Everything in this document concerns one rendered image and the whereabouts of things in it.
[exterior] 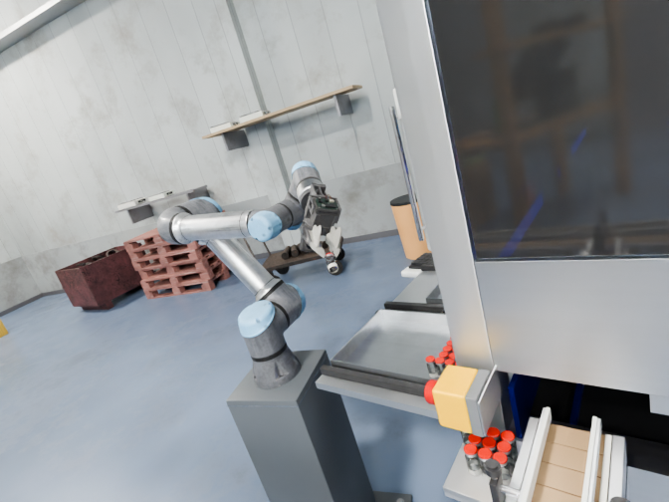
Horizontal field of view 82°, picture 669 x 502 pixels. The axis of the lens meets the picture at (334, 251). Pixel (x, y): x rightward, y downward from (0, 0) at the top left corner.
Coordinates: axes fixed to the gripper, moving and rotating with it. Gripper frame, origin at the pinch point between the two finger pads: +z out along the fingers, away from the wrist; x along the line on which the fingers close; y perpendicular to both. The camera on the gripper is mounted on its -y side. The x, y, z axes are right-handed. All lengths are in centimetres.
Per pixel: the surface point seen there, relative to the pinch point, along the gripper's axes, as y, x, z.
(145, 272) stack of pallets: -357, -89, -367
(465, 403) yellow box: 6.5, 11.0, 40.3
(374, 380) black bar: -19.6, 11.9, 20.2
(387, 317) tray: -27.0, 27.3, -4.9
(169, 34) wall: -88, -73, -533
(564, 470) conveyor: 7, 21, 51
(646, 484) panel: 6, 35, 55
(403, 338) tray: -22.2, 26.1, 6.5
